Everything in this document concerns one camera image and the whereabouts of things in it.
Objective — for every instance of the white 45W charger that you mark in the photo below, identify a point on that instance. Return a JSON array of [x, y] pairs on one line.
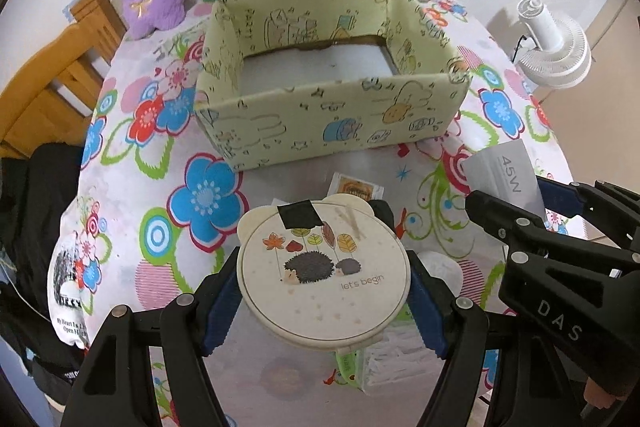
[[505, 171]]

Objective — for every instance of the long white product box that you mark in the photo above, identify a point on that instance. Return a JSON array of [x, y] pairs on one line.
[[344, 184]]

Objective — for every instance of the round beige hedgehog tin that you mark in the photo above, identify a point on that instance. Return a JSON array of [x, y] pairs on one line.
[[327, 275]]

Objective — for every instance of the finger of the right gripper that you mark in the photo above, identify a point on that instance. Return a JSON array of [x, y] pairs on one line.
[[610, 208], [524, 231]]

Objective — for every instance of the black clothing pile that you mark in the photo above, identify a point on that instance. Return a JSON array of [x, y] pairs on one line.
[[34, 194]]

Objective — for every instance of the white earbuds case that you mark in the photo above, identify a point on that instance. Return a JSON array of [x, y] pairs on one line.
[[443, 268]]

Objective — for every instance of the floral tablecloth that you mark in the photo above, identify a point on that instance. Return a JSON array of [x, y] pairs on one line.
[[157, 206]]

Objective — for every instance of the white printed tote bag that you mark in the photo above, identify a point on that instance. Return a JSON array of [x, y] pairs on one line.
[[63, 294]]

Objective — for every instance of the wooden chair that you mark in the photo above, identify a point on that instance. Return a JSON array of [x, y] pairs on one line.
[[32, 111]]

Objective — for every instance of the white floor fan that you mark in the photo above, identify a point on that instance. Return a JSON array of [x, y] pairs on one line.
[[561, 57]]

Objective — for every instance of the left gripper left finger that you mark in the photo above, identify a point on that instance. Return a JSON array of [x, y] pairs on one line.
[[115, 386]]

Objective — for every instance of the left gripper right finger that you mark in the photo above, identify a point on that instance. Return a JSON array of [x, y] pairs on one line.
[[460, 333]]

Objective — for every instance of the yellow patterned storage box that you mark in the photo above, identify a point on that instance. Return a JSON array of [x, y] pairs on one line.
[[319, 118]]

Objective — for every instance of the black car key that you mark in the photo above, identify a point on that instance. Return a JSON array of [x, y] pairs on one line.
[[385, 214]]

